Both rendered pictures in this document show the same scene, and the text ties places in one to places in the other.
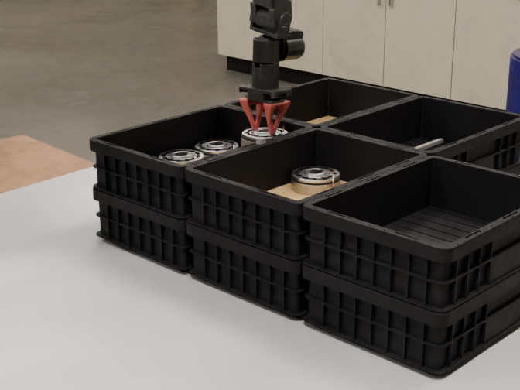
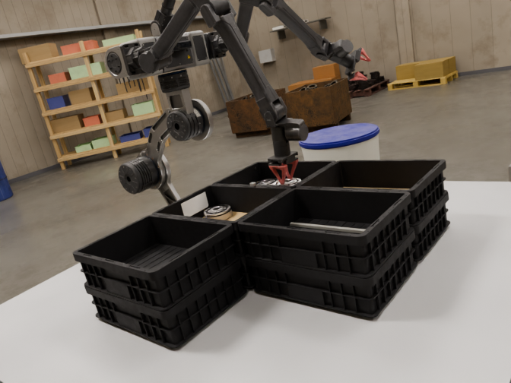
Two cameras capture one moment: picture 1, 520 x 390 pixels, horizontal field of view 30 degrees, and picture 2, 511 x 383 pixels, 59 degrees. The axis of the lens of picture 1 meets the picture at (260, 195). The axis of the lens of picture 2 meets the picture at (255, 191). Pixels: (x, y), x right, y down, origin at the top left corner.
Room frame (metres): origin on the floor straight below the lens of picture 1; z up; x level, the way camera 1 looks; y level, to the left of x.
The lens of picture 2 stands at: (1.91, -1.54, 1.37)
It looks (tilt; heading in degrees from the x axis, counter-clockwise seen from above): 17 degrees down; 89
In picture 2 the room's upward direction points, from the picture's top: 12 degrees counter-clockwise
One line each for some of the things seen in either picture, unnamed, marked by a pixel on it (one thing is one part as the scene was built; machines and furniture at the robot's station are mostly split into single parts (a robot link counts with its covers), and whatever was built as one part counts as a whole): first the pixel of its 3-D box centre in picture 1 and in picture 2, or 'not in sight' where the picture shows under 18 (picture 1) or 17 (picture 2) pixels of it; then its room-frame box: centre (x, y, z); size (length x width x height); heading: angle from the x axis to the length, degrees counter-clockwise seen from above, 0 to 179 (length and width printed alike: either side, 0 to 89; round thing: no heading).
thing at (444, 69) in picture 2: not in sight; (421, 73); (6.23, 8.43, 0.23); 1.29 x 0.89 x 0.47; 138
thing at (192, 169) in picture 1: (308, 166); (220, 204); (1.81, -0.10, 0.92); 0.40 x 0.30 x 0.02; 136
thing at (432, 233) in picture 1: (436, 229); (156, 257); (1.60, -0.31, 0.87); 0.40 x 0.30 x 0.11; 136
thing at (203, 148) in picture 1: (217, 146); not in sight; (2.15, 0.10, 0.86); 0.10 x 0.10 x 0.01
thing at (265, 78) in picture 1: (265, 79); (281, 150); (2.05, -0.01, 1.04); 0.10 x 0.07 x 0.07; 47
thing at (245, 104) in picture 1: (260, 111); (286, 168); (2.06, 0.00, 0.97); 0.07 x 0.07 x 0.09; 47
